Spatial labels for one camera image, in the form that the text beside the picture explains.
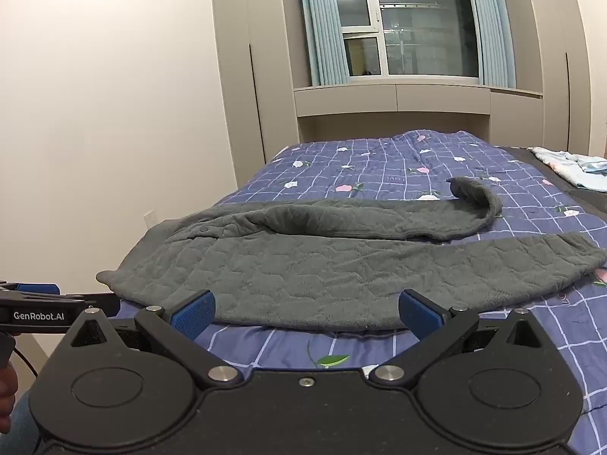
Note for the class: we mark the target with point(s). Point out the person's left hand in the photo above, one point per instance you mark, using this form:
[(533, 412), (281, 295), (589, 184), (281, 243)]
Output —
[(6, 398)]

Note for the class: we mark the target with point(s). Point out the white wall outlet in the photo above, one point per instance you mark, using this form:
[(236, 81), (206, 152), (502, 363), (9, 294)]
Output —
[(149, 218)]

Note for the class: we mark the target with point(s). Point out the grey quilted fleece pants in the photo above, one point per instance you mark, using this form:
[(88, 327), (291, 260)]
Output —
[(284, 270)]

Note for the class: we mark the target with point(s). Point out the light blue folded cloth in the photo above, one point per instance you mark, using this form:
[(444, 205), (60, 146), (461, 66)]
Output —
[(569, 165)]

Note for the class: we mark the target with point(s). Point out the light blue curtain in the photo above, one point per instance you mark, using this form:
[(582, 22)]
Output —
[(321, 23), (491, 23)]

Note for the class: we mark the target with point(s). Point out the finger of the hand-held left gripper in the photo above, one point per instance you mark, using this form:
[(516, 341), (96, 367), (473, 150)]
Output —
[(39, 288), (105, 303)]

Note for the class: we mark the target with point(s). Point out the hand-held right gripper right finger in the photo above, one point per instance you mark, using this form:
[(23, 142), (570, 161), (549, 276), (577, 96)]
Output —
[(419, 315)]

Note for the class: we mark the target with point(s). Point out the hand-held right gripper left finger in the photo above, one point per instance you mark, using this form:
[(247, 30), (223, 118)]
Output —
[(193, 315)]

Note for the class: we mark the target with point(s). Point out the blue checked floral blanket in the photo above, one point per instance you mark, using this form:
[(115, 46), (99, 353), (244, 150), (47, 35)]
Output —
[(379, 161)]

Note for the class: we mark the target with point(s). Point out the window with white frame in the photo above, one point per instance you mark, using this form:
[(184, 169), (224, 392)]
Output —
[(408, 19)]

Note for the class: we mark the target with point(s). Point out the beige tall wardrobe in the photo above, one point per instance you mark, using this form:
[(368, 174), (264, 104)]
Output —
[(246, 71), (564, 57)]

